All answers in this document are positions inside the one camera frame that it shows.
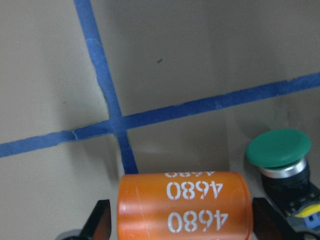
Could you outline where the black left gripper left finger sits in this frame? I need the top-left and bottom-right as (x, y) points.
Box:
(56, 199), (112, 240)

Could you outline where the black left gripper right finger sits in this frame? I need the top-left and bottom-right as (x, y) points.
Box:
(252, 197), (310, 240)

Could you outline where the orange cylinder marked 4680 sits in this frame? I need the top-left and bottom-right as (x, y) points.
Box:
(117, 171), (253, 240)

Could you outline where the green push button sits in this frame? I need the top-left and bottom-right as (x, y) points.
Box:
(245, 128), (320, 240)

